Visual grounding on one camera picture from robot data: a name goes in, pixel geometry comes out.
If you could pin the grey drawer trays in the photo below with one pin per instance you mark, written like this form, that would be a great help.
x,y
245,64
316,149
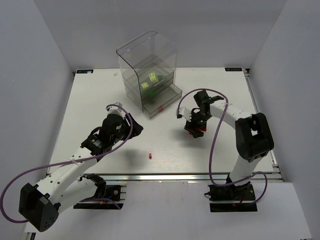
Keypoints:
x,y
151,89

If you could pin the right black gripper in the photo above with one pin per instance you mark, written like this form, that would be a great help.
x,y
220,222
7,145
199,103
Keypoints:
x,y
194,127

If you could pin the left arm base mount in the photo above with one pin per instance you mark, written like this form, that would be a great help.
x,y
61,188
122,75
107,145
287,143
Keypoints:
x,y
106,196

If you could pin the green lego brick square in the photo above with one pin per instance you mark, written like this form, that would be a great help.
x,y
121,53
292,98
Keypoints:
x,y
161,77

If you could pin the left blue label sticker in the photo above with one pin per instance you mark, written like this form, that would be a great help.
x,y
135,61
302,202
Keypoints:
x,y
84,71

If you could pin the red white green lego stack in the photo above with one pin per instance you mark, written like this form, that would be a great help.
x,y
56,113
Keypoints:
x,y
197,132

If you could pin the blue label sticker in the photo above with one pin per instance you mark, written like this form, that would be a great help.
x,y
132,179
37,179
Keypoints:
x,y
84,71
233,69

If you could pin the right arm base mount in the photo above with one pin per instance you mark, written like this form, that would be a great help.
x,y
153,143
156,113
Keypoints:
x,y
231,199

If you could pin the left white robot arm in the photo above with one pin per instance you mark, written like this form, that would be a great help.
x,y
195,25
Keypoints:
x,y
42,203

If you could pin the clear acrylic cover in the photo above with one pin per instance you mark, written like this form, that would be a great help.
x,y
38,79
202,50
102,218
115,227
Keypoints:
x,y
150,49

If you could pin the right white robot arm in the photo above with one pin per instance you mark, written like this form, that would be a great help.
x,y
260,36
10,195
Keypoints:
x,y
253,136

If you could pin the yellow lego brick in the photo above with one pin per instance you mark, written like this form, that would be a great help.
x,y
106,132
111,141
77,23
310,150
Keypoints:
x,y
153,77
144,85

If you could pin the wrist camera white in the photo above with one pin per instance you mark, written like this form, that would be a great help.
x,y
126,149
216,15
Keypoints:
x,y
115,110
184,112

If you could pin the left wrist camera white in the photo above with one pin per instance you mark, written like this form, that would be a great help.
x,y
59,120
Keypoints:
x,y
115,110

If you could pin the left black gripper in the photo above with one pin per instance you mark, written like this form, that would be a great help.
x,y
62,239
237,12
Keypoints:
x,y
129,125

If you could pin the right blue label sticker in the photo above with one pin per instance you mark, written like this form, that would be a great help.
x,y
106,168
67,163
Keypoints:
x,y
233,69

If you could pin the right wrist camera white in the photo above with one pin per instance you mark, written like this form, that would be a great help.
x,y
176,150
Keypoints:
x,y
184,112

